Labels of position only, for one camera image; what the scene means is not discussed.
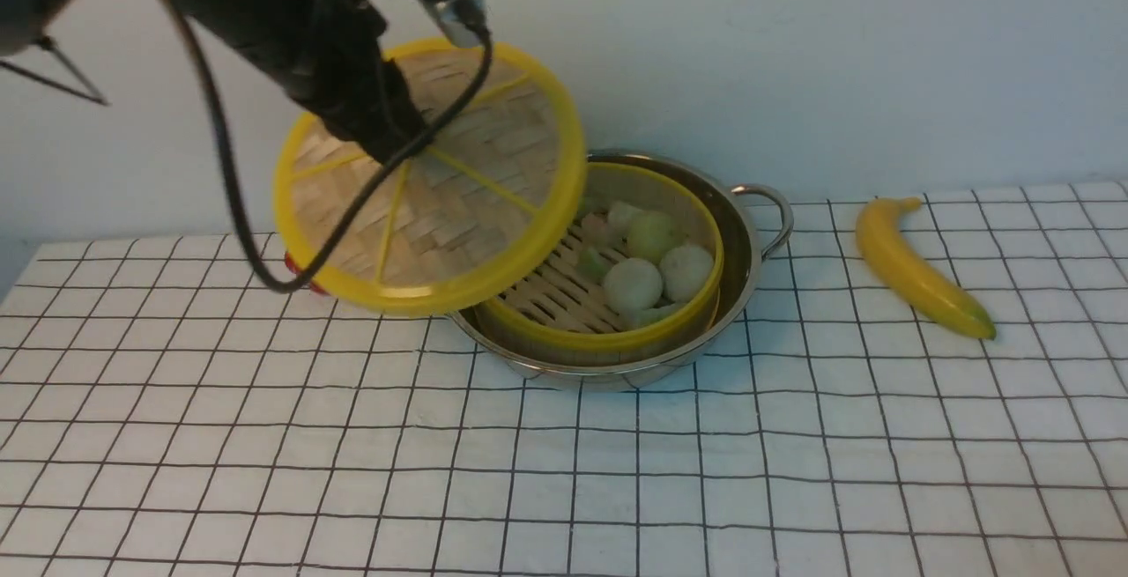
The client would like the pale dumpling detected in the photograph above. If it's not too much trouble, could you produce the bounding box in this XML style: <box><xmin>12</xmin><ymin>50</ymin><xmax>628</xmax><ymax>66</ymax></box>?
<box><xmin>605</xmin><ymin>199</ymin><xmax>645</xmax><ymax>240</ymax></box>

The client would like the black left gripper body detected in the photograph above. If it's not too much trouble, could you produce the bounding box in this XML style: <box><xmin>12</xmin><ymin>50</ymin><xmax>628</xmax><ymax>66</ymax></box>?
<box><xmin>296</xmin><ymin>0</ymin><xmax>428</xmax><ymax>163</ymax></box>

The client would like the red bell pepper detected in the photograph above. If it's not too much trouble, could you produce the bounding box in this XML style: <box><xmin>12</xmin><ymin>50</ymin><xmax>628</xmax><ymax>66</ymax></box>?
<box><xmin>284</xmin><ymin>252</ymin><xmax>329</xmax><ymax>296</ymax></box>

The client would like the white grid tablecloth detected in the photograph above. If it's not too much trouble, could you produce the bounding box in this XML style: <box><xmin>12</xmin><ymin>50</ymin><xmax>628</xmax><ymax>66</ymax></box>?
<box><xmin>1</xmin><ymin>181</ymin><xmax>1127</xmax><ymax>576</ymax></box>

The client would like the green round bun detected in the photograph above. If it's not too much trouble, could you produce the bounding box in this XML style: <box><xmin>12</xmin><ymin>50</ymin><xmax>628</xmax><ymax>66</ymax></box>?
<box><xmin>626</xmin><ymin>211</ymin><xmax>687</xmax><ymax>265</ymax></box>

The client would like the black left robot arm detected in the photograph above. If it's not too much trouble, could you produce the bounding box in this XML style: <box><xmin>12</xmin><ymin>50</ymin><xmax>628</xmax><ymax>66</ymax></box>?
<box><xmin>171</xmin><ymin>0</ymin><xmax>447</xmax><ymax>157</ymax></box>

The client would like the green dumpling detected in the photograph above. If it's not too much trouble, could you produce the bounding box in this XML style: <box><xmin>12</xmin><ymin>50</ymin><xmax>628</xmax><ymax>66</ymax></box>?
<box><xmin>575</xmin><ymin>247</ymin><xmax>613</xmax><ymax>285</ymax></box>

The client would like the black cable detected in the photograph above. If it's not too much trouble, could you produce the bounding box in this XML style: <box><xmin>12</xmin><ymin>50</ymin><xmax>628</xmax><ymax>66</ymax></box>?
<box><xmin>111</xmin><ymin>0</ymin><xmax>495</xmax><ymax>295</ymax></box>

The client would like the stainless steel pot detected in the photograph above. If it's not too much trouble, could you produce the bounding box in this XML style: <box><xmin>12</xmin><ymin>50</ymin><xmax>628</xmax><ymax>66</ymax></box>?
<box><xmin>449</xmin><ymin>149</ymin><xmax>794</xmax><ymax>393</ymax></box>

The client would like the yellow banana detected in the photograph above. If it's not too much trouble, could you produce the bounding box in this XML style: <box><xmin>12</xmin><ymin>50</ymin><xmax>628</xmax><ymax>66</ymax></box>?
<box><xmin>855</xmin><ymin>198</ymin><xmax>998</xmax><ymax>340</ymax></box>

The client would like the white round bun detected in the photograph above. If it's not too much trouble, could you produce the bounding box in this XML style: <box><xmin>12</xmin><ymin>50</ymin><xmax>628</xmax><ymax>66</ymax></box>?
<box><xmin>601</xmin><ymin>257</ymin><xmax>664</xmax><ymax>314</ymax></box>
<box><xmin>659</xmin><ymin>243</ymin><xmax>716</xmax><ymax>301</ymax></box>

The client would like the yellow woven bamboo steamer lid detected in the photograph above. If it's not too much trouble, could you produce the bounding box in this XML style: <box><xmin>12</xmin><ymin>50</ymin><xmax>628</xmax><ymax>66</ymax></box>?
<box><xmin>271</xmin><ymin>38</ymin><xmax>587</xmax><ymax>316</ymax></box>

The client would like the bamboo steamer basket yellow rim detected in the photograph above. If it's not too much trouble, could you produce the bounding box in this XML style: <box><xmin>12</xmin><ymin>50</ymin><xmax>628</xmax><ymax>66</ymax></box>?
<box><xmin>475</xmin><ymin>163</ymin><xmax>725</xmax><ymax>366</ymax></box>

